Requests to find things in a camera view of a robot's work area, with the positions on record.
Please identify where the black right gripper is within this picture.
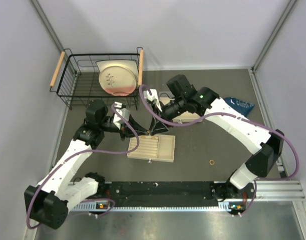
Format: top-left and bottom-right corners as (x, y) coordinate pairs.
(150, 96), (187, 137)

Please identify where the beige ring slot tray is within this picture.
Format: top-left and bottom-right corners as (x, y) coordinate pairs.
(127, 134), (176, 163)

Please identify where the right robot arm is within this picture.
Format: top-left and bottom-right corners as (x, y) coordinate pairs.
(140, 74), (284, 198)

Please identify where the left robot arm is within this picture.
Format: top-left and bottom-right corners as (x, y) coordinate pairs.
(24, 99), (149, 230)

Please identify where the round pink white plate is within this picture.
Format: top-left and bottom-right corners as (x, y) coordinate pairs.
(99, 65), (137, 96)

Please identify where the square white plate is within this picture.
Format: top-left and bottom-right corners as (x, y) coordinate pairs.
(96, 59), (139, 81)

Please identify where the blue leaf shaped dish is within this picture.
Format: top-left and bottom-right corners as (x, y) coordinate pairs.
(224, 97), (255, 117)

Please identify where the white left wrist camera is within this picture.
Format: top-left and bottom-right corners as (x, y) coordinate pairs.
(113, 102), (130, 129)

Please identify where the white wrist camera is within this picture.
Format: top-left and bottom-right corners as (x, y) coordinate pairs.
(113, 102), (130, 129)
(143, 89), (162, 112)

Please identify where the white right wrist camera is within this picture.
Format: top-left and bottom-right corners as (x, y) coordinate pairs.
(143, 89), (162, 112)

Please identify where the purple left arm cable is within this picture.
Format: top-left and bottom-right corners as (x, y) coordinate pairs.
(26, 103), (141, 230)

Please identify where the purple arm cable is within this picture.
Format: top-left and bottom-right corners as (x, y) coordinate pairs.
(26, 103), (141, 230)
(139, 84), (300, 218)

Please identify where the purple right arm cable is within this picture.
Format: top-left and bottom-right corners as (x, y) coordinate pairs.
(139, 84), (300, 218)

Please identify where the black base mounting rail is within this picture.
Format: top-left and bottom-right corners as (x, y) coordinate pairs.
(102, 181), (246, 207)

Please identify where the black wire dish rack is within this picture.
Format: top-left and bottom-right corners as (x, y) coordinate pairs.
(50, 47), (144, 109)

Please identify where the aluminium frame rail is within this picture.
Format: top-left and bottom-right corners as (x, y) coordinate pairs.
(70, 180), (304, 215)

